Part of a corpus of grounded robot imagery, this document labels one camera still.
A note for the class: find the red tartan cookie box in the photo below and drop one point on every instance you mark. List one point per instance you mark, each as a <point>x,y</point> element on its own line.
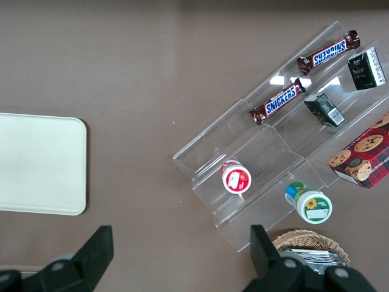
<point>364,155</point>

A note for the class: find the red strawberry yogurt cup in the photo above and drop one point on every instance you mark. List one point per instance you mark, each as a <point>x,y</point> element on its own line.
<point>236,179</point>

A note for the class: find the cream rectangular tray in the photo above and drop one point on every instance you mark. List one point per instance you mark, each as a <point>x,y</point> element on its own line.
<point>39,164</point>

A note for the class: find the dark green box with barcode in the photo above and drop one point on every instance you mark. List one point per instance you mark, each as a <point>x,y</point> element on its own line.
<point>323,109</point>

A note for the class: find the Snickers chocolate bar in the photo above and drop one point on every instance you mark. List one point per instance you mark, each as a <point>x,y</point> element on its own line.
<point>329,52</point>
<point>279,102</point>

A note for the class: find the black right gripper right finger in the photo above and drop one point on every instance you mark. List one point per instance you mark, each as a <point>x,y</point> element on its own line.
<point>267,258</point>

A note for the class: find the green sunflower lidded cup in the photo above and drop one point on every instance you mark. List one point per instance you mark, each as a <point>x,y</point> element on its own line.
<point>311,205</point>

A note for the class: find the clear acrylic stepped display stand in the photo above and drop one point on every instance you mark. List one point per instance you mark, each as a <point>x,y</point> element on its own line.
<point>267,146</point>

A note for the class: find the stack of foil containers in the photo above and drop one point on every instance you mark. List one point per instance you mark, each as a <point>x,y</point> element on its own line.
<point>313,258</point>

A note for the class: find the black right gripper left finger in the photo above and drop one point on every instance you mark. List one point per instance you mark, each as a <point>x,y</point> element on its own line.
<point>88,258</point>

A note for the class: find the light wicker basket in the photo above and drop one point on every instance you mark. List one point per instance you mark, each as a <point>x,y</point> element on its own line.
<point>304,238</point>

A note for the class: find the dark green box white side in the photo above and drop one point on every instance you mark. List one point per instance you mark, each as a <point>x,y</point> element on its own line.
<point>363,70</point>

